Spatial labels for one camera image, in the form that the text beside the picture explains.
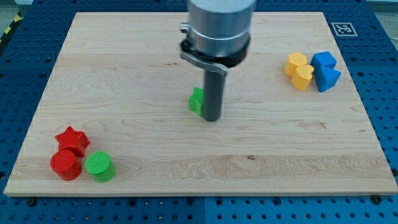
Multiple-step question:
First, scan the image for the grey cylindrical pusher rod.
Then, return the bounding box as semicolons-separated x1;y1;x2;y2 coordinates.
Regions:
203;70;224;121

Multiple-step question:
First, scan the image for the green star block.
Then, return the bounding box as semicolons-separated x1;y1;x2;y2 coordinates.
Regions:
188;87;204;117

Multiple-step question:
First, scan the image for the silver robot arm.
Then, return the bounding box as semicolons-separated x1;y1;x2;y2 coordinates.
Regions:
180;0;256;121

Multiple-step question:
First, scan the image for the red star block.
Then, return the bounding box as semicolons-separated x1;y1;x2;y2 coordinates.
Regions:
55;126;90;157

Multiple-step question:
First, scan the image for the yellow hexagon block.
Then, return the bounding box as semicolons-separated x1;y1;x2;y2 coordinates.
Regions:
284;52;308;77

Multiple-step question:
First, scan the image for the yellow heart block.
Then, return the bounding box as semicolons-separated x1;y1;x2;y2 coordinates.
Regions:
291;65;315;91

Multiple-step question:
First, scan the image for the blue cube block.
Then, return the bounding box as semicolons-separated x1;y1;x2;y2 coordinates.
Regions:
310;51;337;69

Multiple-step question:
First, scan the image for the blue triangle block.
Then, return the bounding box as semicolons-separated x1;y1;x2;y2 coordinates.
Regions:
315;67;341;93

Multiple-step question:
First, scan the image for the white fiducial marker tag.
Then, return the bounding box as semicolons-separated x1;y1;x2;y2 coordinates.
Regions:
331;22;358;37

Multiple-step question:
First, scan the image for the green cylinder block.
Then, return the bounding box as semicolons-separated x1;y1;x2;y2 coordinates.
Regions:
85;151;116;183

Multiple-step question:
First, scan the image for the red cylinder block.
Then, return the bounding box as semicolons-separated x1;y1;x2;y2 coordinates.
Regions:
50;150;82;181

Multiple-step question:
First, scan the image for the black and yellow hazard tape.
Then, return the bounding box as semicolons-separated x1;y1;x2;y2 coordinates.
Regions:
1;11;24;45

